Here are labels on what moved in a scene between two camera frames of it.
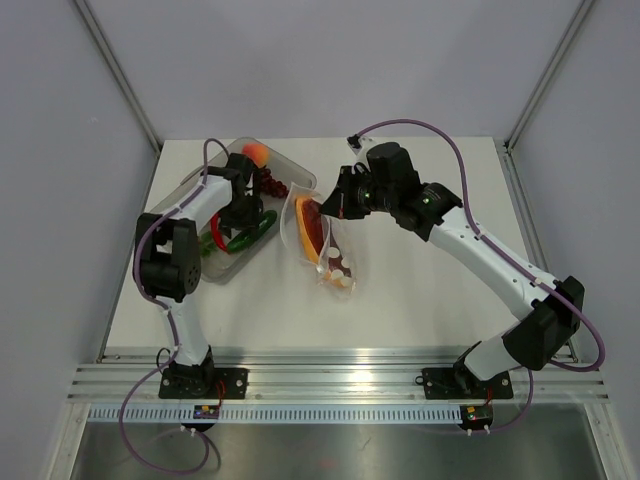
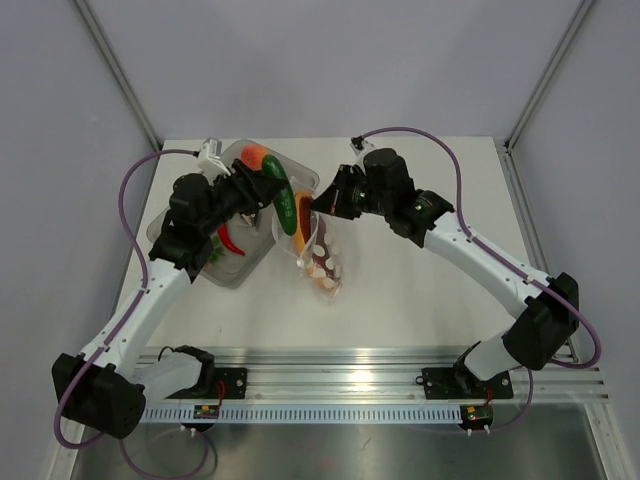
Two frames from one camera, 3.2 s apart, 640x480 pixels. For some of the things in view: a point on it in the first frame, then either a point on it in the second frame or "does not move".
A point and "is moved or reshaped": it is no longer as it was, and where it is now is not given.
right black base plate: [453, 384] does not move
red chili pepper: [215, 223] is moved or reshaped
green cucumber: [247, 238] to [284, 201]
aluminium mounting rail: [330, 377] does not move
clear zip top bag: [321, 239] is moved or reshaped
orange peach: [258, 152] does not move
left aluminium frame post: [119, 75] does not move
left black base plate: [203, 381] does not move
